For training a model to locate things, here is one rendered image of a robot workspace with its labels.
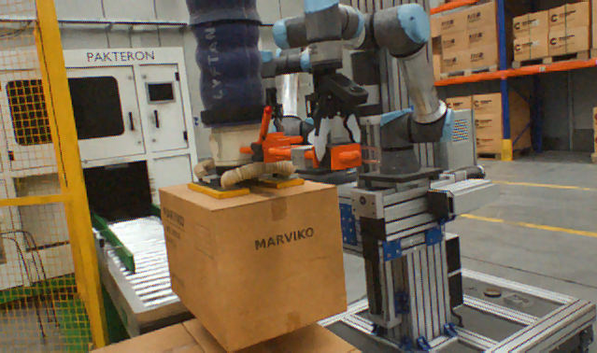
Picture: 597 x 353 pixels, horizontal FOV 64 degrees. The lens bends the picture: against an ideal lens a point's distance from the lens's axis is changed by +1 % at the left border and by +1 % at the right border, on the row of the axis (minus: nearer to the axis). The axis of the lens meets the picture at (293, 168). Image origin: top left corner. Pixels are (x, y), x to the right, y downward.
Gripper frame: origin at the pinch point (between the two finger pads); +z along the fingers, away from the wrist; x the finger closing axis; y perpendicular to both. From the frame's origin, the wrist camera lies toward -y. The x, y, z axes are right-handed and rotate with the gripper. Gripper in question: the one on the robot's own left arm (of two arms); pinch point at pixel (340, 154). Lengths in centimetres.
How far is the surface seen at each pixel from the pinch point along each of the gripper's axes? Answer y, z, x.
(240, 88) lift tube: 50, -19, 1
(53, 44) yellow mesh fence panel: 172, -52, 45
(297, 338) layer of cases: 49, 67, -8
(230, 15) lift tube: 49, -40, 2
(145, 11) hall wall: 1001, -245, -186
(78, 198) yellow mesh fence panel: 172, 23, 46
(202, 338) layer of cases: 71, 67, 19
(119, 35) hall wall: 995, -194, -123
